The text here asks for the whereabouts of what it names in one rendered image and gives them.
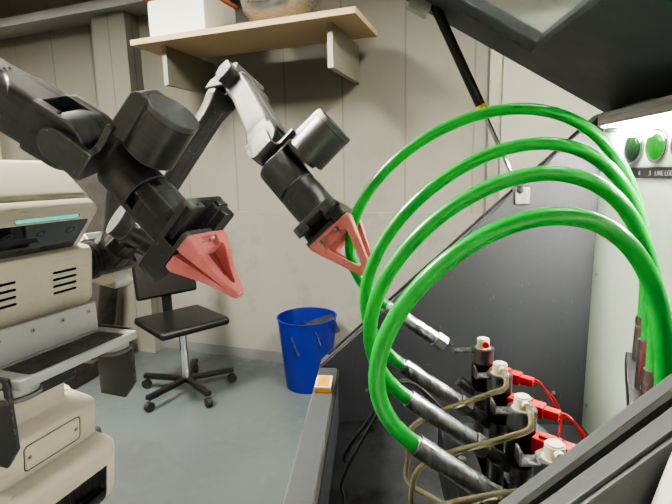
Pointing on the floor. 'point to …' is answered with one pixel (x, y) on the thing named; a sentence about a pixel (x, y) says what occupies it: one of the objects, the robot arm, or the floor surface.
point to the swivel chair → (172, 322)
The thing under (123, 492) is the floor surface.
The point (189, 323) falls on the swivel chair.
